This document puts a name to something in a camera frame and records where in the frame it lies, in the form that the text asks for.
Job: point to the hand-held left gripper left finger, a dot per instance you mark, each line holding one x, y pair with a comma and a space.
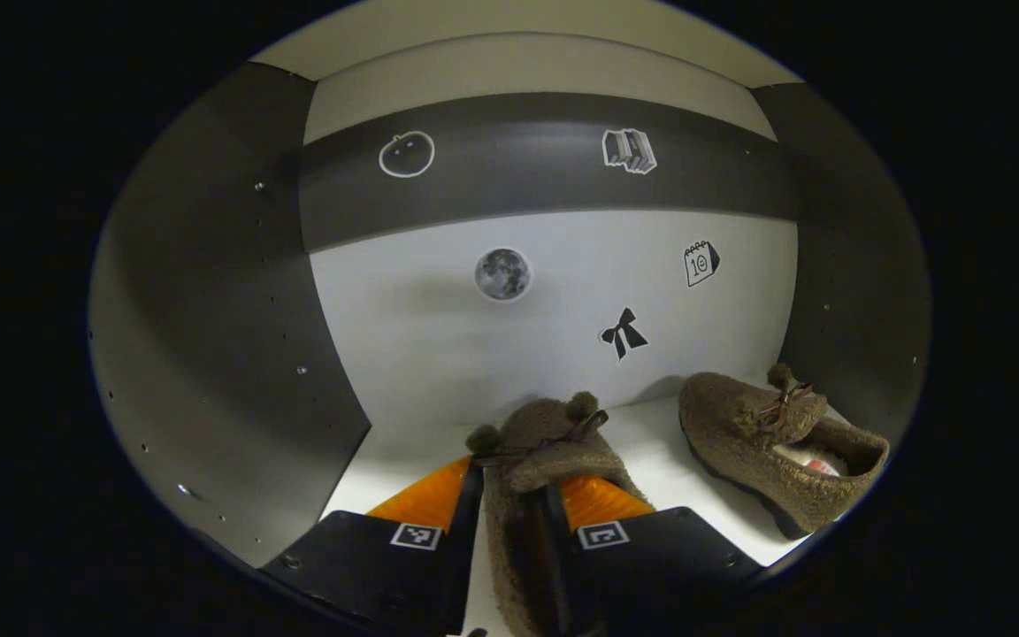
461, 548

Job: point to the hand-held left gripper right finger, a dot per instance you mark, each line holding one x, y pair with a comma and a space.
554, 566

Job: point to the brown fuzzy shoe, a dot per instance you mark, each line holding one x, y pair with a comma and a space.
545, 442
757, 451

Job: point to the white shoe cabinet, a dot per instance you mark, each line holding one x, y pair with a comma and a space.
235, 310

